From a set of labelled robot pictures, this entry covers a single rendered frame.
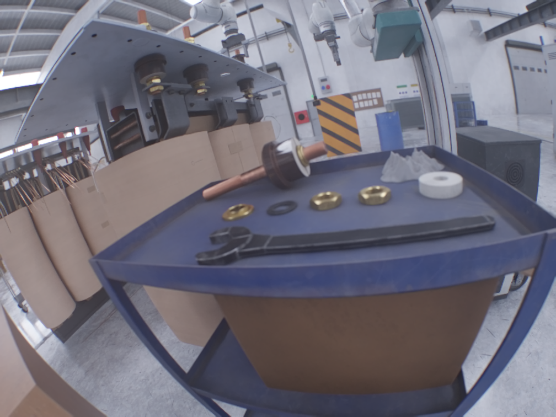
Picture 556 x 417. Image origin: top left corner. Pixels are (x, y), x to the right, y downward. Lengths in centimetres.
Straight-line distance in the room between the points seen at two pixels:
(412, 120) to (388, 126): 379
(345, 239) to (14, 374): 35
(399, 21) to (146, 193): 103
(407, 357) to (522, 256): 26
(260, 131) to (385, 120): 434
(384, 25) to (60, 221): 240
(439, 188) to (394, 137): 530
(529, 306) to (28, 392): 42
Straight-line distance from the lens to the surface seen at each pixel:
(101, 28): 61
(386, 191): 36
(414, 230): 26
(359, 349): 38
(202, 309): 94
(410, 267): 19
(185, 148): 81
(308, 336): 37
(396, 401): 54
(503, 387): 123
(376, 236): 25
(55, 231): 224
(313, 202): 37
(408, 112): 931
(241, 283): 22
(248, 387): 60
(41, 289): 220
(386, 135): 564
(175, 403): 134
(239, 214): 43
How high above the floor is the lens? 101
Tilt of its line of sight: 19 degrees down
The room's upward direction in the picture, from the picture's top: 15 degrees counter-clockwise
